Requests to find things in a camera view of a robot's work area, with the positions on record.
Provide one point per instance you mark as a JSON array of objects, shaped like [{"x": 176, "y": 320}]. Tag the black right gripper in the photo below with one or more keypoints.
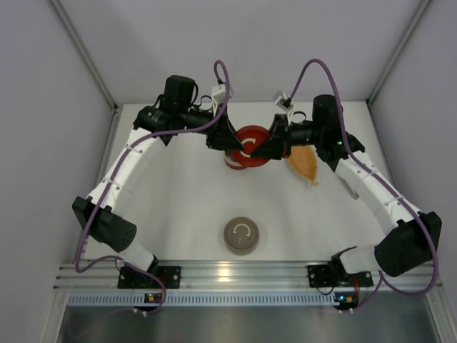
[{"x": 280, "y": 132}]

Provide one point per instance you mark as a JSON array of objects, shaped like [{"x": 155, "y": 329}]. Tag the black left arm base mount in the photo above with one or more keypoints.
[{"x": 170, "y": 277}]

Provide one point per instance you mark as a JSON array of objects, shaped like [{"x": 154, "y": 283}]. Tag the brown round lid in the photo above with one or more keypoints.
[{"x": 241, "y": 231}]

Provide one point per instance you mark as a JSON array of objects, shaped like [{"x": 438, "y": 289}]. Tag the slotted grey cable duct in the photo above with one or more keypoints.
[{"x": 209, "y": 299}]

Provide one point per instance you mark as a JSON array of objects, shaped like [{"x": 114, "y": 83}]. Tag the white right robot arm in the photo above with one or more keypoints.
[{"x": 411, "y": 236}]

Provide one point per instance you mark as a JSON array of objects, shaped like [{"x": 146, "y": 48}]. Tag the red band metal container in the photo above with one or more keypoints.
[{"x": 231, "y": 163}]

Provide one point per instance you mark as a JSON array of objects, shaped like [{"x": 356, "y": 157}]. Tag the red round lid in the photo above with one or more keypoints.
[{"x": 251, "y": 137}]

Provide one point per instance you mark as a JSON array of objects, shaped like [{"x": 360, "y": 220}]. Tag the left aluminium frame post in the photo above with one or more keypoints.
[{"x": 67, "y": 24}]

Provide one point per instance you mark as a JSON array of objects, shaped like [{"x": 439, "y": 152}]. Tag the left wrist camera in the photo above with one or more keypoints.
[{"x": 218, "y": 94}]

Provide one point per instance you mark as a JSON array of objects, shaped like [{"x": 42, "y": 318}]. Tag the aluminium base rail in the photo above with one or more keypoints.
[{"x": 200, "y": 275}]

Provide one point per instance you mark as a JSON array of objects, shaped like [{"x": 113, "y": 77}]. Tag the metal tongs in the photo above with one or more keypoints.
[{"x": 349, "y": 189}]

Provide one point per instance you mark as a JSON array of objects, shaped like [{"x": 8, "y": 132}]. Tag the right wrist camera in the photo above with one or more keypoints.
[{"x": 284, "y": 102}]

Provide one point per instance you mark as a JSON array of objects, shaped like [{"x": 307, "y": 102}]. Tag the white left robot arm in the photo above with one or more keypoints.
[{"x": 101, "y": 213}]

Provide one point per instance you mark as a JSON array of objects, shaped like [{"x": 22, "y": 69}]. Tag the aluminium frame post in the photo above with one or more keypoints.
[
  {"x": 67, "y": 24},
  {"x": 404, "y": 39}
]

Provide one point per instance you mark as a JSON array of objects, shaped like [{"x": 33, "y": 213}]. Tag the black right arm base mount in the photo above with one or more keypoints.
[{"x": 323, "y": 275}]

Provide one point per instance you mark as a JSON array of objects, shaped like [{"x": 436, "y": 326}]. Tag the beige band metal container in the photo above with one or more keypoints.
[{"x": 241, "y": 250}]

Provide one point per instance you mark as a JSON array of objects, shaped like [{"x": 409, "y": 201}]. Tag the right aluminium frame post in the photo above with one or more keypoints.
[{"x": 404, "y": 39}]

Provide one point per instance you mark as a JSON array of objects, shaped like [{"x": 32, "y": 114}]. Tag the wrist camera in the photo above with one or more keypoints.
[
  {"x": 284, "y": 102},
  {"x": 218, "y": 94}
]

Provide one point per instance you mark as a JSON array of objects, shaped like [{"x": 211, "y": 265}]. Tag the woven bamboo boat tray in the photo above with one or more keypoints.
[{"x": 303, "y": 161}]

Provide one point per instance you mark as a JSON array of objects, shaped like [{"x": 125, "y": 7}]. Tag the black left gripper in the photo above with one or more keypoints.
[{"x": 216, "y": 132}]

